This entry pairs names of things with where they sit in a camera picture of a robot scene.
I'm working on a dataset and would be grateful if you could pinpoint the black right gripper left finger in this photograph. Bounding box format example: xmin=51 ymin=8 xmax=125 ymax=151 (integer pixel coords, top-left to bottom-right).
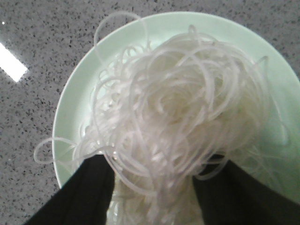
xmin=27 ymin=155 xmax=115 ymax=225

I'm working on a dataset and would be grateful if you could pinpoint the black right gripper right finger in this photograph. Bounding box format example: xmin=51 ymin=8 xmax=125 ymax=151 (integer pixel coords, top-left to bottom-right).
xmin=192 ymin=161 xmax=300 ymax=225

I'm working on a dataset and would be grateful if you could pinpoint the white translucent vermicelli bundle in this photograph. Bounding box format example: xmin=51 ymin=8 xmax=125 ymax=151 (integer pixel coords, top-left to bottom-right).
xmin=34 ymin=12 xmax=289 ymax=225

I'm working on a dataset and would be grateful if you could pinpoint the light green round plate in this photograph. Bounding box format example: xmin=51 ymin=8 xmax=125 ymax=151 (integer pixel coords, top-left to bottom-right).
xmin=52 ymin=11 xmax=300 ymax=225

